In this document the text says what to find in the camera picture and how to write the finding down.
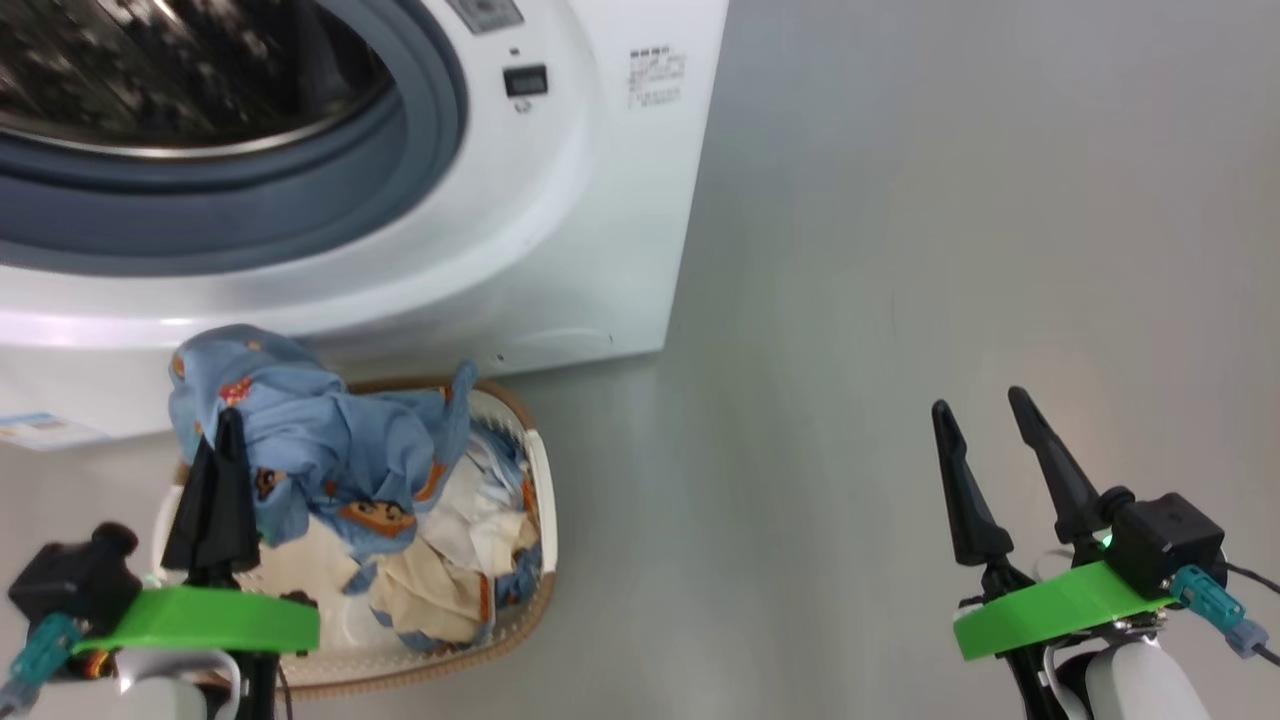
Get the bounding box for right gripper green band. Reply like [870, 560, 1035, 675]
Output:
[930, 386, 1176, 663]

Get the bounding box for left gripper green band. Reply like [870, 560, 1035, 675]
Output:
[72, 408, 321, 653]

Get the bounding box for blue bear print garment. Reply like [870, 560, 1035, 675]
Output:
[168, 325, 479, 566]

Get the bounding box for cream and blue printed garment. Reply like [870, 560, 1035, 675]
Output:
[240, 420, 546, 656]

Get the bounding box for white basket with brown rim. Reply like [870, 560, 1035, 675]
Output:
[150, 378, 559, 698]

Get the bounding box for white front-load washing machine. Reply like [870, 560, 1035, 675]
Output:
[0, 0, 731, 443]

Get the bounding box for blue energy label sticker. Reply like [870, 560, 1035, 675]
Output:
[0, 411, 107, 452]

